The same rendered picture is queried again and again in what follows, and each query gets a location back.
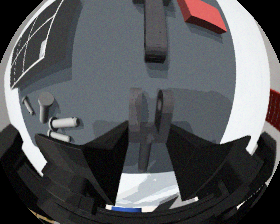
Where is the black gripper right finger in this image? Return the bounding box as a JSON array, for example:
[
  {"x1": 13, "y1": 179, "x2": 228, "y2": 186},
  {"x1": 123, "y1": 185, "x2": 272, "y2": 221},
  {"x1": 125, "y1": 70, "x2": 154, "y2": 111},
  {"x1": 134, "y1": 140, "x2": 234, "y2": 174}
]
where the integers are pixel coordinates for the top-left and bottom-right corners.
[{"x1": 166, "y1": 123, "x2": 251, "y2": 202}]

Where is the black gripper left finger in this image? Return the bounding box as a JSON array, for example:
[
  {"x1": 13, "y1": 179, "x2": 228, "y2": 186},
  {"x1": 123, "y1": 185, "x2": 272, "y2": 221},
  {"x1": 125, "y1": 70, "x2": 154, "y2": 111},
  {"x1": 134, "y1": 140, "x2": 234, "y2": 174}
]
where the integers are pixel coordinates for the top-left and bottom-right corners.
[{"x1": 34, "y1": 120, "x2": 129, "y2": 206}]

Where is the red square block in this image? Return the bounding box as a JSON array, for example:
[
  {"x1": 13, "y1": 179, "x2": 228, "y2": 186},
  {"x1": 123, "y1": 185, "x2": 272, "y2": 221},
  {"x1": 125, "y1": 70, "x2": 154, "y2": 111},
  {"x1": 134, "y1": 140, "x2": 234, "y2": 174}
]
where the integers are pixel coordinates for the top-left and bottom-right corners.
[{"x1": 177, "y1": 0, "x2": 227, "y2": 34}]

